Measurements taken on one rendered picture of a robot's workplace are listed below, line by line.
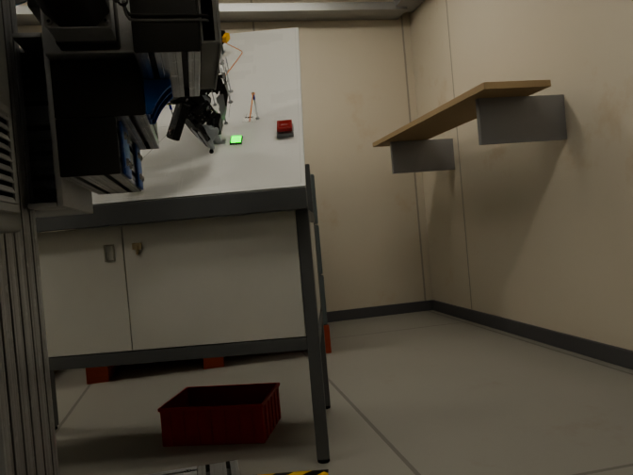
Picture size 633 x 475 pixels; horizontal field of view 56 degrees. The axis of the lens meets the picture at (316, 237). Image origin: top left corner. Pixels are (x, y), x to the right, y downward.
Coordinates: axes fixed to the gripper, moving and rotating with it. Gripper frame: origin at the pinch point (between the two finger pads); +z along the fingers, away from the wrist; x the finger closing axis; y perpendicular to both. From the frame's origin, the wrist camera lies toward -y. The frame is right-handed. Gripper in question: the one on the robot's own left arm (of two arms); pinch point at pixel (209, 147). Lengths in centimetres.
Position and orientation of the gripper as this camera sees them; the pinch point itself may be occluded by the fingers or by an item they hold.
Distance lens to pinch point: 193.9
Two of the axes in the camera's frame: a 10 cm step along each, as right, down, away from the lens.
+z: 4.2, 6.3, 6.5
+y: 6.5, -7.1, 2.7
